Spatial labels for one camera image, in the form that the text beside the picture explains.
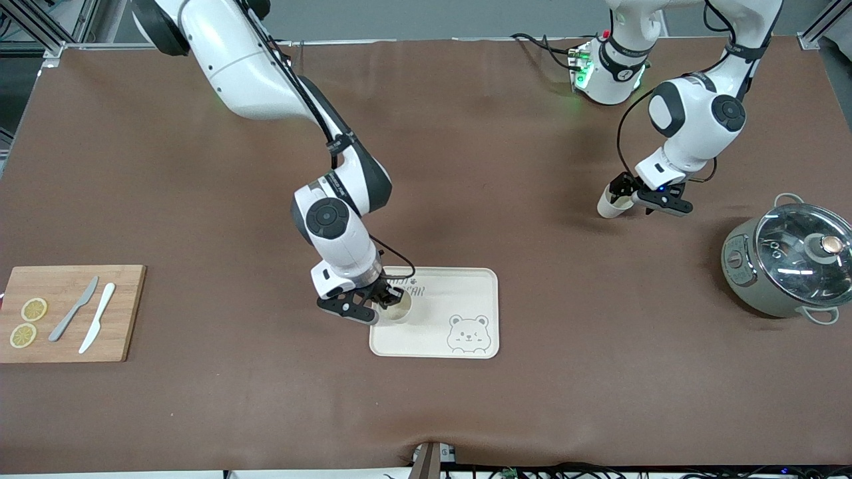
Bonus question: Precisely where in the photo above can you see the black base power cable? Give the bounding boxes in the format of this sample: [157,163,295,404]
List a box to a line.
[511,32,581,71]

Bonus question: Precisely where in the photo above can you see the white plastic cup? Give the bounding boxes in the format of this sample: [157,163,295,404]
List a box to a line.
[596,183,634,220]
[379,293,413,323]

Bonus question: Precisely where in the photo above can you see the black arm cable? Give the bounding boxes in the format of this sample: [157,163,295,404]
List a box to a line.
[236,0,417,281]
[616,0,756,184]

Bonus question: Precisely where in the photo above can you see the grey-green electric cooking pot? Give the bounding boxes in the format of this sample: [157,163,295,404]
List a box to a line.
[721,193,852,325]

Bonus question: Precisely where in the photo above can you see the aluminium frame profile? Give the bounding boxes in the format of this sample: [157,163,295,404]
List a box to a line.
[0,0,101,67]

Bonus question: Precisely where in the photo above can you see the glass pot lid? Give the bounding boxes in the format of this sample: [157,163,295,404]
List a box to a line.
[754,204,852,307]

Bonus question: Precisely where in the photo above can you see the white plastic knife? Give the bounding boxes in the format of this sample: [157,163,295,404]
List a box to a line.
[79,283,116,354]

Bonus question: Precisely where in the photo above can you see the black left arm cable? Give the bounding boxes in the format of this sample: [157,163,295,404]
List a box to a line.
[616,0,756,184]

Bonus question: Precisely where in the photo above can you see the bamboo cutting board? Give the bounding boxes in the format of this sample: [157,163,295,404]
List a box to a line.
[0,265,147,363]

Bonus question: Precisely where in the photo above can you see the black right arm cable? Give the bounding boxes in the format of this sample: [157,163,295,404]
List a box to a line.
[236,0,417,281]

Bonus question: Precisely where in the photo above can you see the grey plastic knife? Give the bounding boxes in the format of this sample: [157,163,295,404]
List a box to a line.
[49,276,99,343]

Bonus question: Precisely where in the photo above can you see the cream bear print tray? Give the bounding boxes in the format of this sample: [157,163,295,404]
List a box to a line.
[369,267,499,359]

